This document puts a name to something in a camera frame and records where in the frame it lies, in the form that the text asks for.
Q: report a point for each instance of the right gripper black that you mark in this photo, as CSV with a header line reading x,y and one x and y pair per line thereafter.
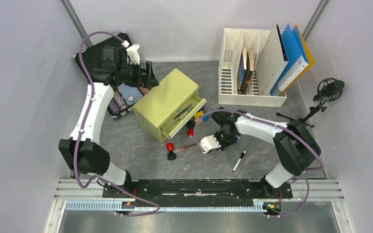
x,y
223,145

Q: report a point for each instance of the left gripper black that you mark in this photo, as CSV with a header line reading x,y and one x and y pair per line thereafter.
x,y
144,81

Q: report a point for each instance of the black capped white marker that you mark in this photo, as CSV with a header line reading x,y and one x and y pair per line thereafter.
x,y
238,161

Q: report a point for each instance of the green drawer cabinet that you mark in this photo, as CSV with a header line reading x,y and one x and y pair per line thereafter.
x,y
156,110

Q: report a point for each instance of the Animal Farm book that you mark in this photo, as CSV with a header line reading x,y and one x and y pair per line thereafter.
x,y
242,67

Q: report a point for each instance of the brown small book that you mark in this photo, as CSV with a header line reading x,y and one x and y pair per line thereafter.
x,y
250,65

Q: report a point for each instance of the white paper box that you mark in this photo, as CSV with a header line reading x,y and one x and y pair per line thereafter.
x,y
272,62

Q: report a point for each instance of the blue plastic folder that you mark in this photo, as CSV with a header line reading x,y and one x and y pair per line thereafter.
x,y
298,60

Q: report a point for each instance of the orange plastic folder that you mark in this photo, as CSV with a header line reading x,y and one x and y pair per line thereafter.
x,y
308,55

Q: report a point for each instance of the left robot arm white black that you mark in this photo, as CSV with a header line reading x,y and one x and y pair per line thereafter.
x,y
81,151

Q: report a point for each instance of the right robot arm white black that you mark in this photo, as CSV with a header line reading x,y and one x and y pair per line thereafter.
x,y
295,146

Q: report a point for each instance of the red pen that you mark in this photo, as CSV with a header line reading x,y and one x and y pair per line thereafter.
x,y
184,148

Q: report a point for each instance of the yellow eraser block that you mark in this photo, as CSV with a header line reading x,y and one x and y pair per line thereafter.
x,y
199,114

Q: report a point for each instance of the red black stamp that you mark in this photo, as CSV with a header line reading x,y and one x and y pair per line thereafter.
x,y
190,126
171,154

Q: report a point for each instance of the black poker chip case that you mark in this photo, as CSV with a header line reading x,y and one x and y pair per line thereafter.
x,y
106,63

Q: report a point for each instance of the white file organizer rack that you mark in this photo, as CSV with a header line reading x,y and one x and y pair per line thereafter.
x,y
232,43

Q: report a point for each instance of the black microphone on tripod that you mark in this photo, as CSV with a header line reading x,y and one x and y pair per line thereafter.
x,y
328,90

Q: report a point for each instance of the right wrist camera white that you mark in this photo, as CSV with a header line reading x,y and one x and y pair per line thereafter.
x,y
209,143

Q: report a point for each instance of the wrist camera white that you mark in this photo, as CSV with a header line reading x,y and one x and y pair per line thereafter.
x,y
133,52
209,143

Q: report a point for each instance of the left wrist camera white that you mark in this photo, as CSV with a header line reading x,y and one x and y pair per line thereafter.
x,y
133,52

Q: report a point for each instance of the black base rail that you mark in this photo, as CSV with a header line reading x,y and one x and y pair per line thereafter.
x,y
203,192

